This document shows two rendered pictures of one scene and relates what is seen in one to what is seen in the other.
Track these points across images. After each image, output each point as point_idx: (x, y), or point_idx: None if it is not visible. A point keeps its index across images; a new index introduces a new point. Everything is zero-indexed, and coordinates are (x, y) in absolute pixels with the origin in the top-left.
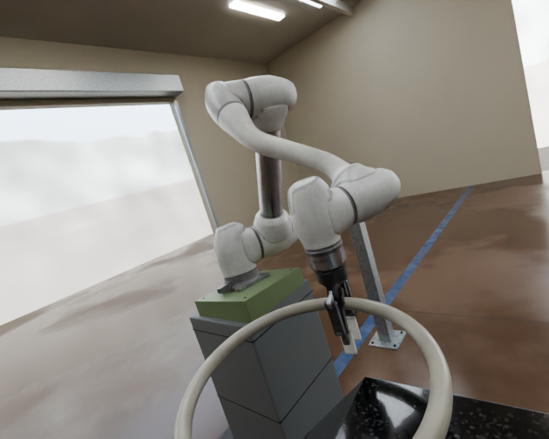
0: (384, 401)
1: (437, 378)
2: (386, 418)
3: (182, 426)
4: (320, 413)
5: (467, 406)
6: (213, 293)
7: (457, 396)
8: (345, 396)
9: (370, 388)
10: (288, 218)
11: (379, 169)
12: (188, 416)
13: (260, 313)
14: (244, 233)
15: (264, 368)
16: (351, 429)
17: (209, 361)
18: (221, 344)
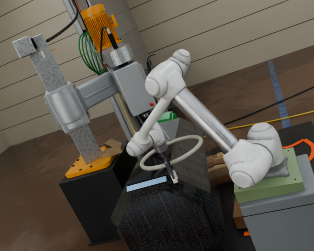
0: (160, 172)
1: (141, 161)
2: (159, 170)
3: (190, 135)
4: None
5: (143, 179)
6: (286, 155)
7: (145, 179)
8: (178, 178)
9: (164, 172)
10: (224, 160)
11: (129, 141)
12: (192, 136)
13: None
14: (246, 140)
15: None
16: None
17: (199, 138)
18: (200, 140)
